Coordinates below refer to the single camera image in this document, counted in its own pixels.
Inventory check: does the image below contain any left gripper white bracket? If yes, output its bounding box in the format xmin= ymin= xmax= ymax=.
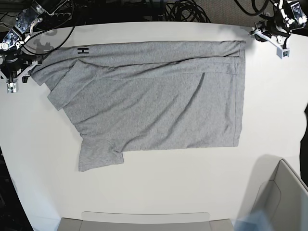
xmin=249 ymin=21 xmax=288 ymax=51

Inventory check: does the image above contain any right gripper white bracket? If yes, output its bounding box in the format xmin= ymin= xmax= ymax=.
xmin=0 ymin=54 xmax=43 ymax=83

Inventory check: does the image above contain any grey T-shirt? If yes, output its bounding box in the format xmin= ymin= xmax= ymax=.
xmin=31 ymin=40 xmax=246 ymax=171

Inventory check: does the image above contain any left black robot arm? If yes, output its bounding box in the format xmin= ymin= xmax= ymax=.
xmin=249 ymin=0 xmax=308 ymax=58

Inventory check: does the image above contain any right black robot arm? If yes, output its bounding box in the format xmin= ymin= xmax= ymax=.
xmin=0 ymin=0 xmax=67 ymax=87

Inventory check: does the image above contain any grey tray bottom edge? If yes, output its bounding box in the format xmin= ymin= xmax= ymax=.
xmin=57 ymin=211 xmax=234 ymax=231

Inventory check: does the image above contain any grey bin right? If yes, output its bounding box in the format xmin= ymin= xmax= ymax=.
xmin=251 ymin=159 xmax=308 ymax=231

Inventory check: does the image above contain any blue object bottom right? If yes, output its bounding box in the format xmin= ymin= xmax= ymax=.
xmin=232 ymin=210 xmax=272 ymax=231

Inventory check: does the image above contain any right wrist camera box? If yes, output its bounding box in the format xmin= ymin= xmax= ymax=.
xmin=6 ymin=82 xmax=18 ymax=93

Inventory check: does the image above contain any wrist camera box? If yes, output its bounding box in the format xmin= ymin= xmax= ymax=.
xmin=6 ymin=82 xmax=18 ymax=93
xmin=277 ymin=47 xmax=290 ymax=59

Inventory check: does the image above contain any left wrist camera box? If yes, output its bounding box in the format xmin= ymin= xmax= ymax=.
xmin=277 ymin=47 xmax=290 ymax=59

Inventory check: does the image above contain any black cable bundle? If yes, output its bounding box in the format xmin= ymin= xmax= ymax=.
xmin=157 ymin=0 xmax=212 ymax=24

